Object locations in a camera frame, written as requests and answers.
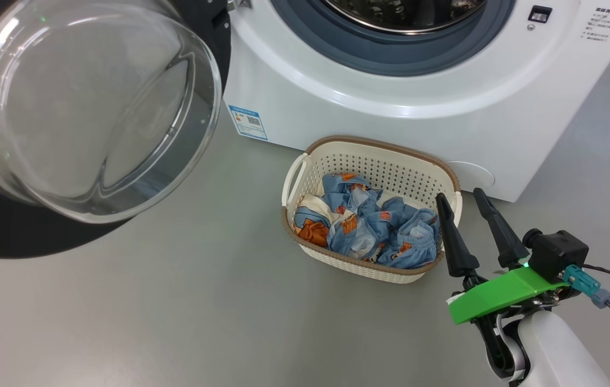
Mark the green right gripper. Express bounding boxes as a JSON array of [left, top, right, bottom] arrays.
[[435, 188, 571, 326]]

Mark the blue cream patterned top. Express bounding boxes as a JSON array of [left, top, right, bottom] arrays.
[[293, 173, 386, 254]]

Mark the round black glass washer door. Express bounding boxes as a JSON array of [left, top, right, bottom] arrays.
[[0, 0, 232, 260]]

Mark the white Hisense washing machine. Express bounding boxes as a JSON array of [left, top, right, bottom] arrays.
[[223, 0, 610, 203]]

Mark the round drain filter cover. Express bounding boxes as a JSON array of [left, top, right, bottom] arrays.
[[444, 161, 497, 189]]

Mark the cream perforated laundry basket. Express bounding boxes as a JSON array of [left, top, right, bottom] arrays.
[[282, 135, 463, 284]]

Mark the printed warning text label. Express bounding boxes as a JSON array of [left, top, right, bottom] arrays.
[[582, 6, 610, 43]]

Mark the blue energy label sticker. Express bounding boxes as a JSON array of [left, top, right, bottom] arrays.
[[228, 105, 269, 141]]

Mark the teal right camera connector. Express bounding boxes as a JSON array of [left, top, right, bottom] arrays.
[[563, 264, 610, 309]]

